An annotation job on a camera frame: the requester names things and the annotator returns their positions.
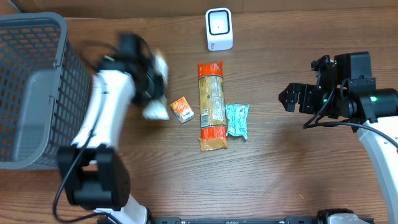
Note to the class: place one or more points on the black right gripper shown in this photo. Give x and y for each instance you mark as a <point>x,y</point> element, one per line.
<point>296,91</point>

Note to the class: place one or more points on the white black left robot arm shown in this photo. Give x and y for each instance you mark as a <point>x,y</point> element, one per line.
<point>93,174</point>

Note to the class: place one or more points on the grey plastic mesh basket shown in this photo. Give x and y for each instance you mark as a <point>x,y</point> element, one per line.
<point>45,90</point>

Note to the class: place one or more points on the white barcode scanner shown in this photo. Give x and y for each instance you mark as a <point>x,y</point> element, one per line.
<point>219,29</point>

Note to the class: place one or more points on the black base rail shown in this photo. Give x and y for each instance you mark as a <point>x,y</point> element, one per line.
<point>286,220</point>

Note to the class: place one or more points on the small orange carton box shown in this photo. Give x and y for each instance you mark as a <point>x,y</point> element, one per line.
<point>182,110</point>

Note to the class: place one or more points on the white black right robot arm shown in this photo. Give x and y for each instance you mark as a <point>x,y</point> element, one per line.
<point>345,94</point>

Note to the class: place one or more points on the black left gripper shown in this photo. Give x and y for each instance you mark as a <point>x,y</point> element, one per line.
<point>157,91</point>

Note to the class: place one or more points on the teal tissue packet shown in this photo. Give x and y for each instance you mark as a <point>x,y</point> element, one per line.
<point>237,120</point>

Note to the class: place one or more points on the white tube gold cap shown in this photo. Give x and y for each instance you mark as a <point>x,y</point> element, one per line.
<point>157,109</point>

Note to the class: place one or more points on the orange spaghetti packet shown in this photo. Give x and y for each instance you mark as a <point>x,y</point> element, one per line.
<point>212,107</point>

